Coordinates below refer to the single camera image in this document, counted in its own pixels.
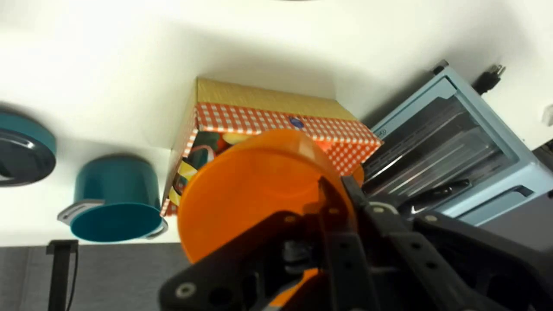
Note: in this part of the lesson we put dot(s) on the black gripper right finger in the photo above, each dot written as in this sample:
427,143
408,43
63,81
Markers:
450,264

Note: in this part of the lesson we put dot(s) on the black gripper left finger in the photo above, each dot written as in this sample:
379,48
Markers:
230,270

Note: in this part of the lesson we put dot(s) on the orange plastic cup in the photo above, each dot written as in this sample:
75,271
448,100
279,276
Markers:
248,183

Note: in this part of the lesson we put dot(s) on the blue toaster oven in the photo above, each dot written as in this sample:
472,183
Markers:
460,156

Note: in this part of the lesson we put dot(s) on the teal pot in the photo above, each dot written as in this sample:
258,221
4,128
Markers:
115,200

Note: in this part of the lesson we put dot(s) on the red checkered cardboard box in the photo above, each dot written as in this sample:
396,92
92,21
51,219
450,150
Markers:
270,112

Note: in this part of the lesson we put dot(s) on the teal frying pan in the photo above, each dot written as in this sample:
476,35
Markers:
23,149

